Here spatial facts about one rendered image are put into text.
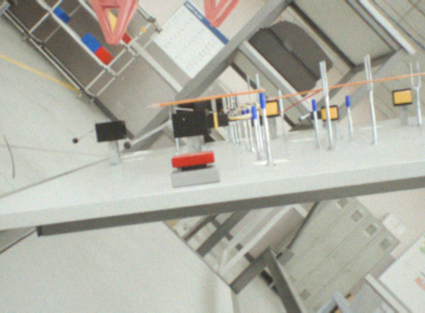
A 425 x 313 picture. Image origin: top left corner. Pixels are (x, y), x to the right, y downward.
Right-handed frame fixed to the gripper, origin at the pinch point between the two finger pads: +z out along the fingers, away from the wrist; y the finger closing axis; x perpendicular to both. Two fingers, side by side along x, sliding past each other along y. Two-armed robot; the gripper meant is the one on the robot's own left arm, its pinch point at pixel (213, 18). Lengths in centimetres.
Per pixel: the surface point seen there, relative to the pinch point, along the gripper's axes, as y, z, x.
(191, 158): -23.0, 19.1, -6.9
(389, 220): 702, 113, -221
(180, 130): -1.7, 18.4, -0.5
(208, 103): 74, 15, 8
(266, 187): -25.3, 19.2, -16.0
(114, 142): 28.8, 28.6, 19.3
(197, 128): -1.7, 17.2, -3.1
